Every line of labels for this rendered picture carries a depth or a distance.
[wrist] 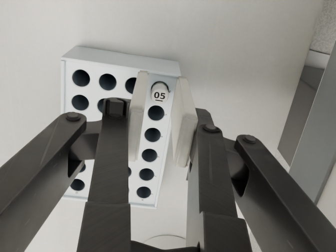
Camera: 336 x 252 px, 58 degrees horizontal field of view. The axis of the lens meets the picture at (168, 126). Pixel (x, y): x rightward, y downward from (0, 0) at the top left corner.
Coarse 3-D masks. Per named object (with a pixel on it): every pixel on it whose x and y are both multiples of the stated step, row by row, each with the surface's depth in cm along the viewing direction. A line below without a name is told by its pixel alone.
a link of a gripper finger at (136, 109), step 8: (144, 72) 20; (136, 80) 19; (144, 80) 19; (136, 88) 17; (144, 88) 17; (136, 96) 16; (144, 96) 17; (136, 104) 15; (144, 104) 16; (128, 112) 15; (136, 112) 15; (128, 120) 15; (136, 120) 15; (128, 128) 15; (136, 128) 15; (128, 136) 15; (136, 136) 15; (128, 144) 15; (136, 144) 15; (128, 152) 16; (136, 152) 16; (128, 160) 16
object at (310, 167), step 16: (320, 96) 17; (320, 112) 17; (304, 128) 19; (320, 128) 17; (304, 144) 19; (320, 144) 17; (304, 160) 18; (320, 160) 17; (304, 176) 18; (320, 176) 17; (320, 192) 17; (320, 208) 17
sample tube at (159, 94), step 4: (152, 84) 23; (156, 84) 21; (160, 84) 21; (164, 84) 22; (152, 88) 21; (156, 88) 21; (160, 88) 21; (164, 88) 21; (152, 92) 21; (156, 92) 21; (160, 92) 21; (164, 92) 21; (152, 96) 21; (156, 96) 21; (160, 96) 21; (164, 96) 21; (152, 100) 21; (156, 100) 21; (160, 100) 21; (164, 100) 21
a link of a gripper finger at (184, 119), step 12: (180, 84) 19; (180, 96) 18; (180, 108) 16; (192, 108) 16; (180, 120) 16; (192, 120) 15; (180, 132) 15; (192, 132) 15; (180, 144) 15; (180, 156) 16
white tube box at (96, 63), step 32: (64, 64) 21; (96, 64) 21; (128, 64) 22; (160, 64) 23; (64, 96) 22; (96, 96) 22; (128, 96) 22; (160, 128) 24; (160, 160) 25; (128, 192) 26
